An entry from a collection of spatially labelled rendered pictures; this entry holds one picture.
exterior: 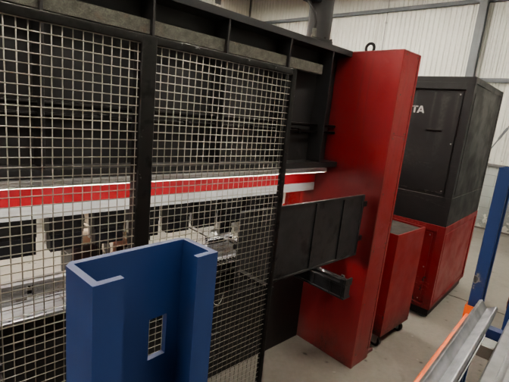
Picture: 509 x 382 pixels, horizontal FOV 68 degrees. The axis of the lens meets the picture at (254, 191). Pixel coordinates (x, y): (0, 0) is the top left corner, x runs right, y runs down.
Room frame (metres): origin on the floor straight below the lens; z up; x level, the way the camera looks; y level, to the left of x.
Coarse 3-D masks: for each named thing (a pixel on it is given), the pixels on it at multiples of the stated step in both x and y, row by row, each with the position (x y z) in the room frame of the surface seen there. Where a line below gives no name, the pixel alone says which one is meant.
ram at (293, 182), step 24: (0, 192) 1.48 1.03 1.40; (24, 192) 1.54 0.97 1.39; (48, 192) 1.61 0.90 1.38; (120, 192) 1.84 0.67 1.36; (168, 192) 2.03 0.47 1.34; (216, 192) 2.26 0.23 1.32; (240, 192) 2.39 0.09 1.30; (288, 192) 2.72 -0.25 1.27; (0, 216) 1.48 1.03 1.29; (48, 216) 1.61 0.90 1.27
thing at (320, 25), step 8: (304, 0) 2.63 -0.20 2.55; (312, 0) 2.62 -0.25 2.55; (320, 0) 2.62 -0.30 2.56; (328, 0) 2.64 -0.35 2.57; (312, 8) 2.47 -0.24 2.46; (320, 8) 2.64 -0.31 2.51; (328, 8) 2.64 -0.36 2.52; (312, 16) 2.67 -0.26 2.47; (320, 16) 2.64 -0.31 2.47; (328, 16) 2.65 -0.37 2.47; (312, 24) 2.66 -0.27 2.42; (320, 24) 2.64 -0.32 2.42; (328, 24) 2.65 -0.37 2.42; (312, 32) 2.45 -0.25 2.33; (320, 32) 2.64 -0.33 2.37; (328, 32) 2.66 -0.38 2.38; (320, 40) 2.62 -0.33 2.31; (328, 40) 2.63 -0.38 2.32
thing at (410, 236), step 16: (400, 224) 3.21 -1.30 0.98; (416, 224) 3.20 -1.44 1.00; (400, 240) 2.84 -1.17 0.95; (416, 240) 3.05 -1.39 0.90; (400, 256) 2.88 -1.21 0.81; (416, 256) 3.10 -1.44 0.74; (384, 272) 2.85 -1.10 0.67; (400, 272) 2.91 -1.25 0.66; (416, 272) 3.14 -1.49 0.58; (384, 288) 2.83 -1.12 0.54; (400, 288) 2.96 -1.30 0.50; (384, 304) 2.82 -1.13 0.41; (400, 304) 3.00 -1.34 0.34; (384, 320) 2.82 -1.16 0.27; (400, 320) 3.04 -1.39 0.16
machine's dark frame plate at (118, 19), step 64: (0, 0) 1.39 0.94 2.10; (64, 0) 1.51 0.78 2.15; (128, 0) 1.79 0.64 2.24; (192, 0) 1.87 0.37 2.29; (0, 64) 1.45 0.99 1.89; (64, 64) 1.60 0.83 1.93; (128, 64) 1.79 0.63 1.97; (192, 64) 2.03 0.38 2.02; (320, 64) 2.61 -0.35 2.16; (0, 128) 1.44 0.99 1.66; (128, 128) 1.80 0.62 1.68; (256, 128) 2.28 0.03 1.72; (320, 128) 2.67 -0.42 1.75
